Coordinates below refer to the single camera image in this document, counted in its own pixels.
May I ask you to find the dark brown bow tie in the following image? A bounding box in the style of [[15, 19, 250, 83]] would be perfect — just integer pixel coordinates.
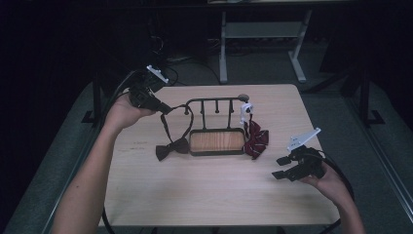
[[155, 103, 195, 163]]

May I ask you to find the black floor cable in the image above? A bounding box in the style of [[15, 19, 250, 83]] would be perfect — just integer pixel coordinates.
[[164, 57, 222, 86]]

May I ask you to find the red striped bow tie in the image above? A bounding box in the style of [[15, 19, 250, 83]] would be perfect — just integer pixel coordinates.
[[239, 101, 270, 161]]

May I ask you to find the person's left hand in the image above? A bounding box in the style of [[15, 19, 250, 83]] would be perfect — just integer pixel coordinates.
[[103, 94, 158, 135]]

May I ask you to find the black metal rack wooden base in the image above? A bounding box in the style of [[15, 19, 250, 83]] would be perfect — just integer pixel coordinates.
[[184, 94, 251, 157]]

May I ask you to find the grey metal desk frame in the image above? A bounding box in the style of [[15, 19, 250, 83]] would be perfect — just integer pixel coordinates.
[[218, 9, 314, 85]]

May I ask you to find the person's right hand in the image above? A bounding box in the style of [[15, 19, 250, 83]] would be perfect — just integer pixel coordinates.
[[299, 162, 354, 209]]

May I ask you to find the black metal stand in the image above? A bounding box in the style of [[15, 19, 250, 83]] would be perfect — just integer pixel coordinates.
[[81, 73, 102, 125], [357, 69, 387, 127]]

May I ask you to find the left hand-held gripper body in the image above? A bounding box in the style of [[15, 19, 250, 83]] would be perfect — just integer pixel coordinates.
[[128, 64, 170, 110]]

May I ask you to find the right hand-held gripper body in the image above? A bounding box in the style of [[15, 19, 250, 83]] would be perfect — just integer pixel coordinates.
[[286, 127, 326, 181]]

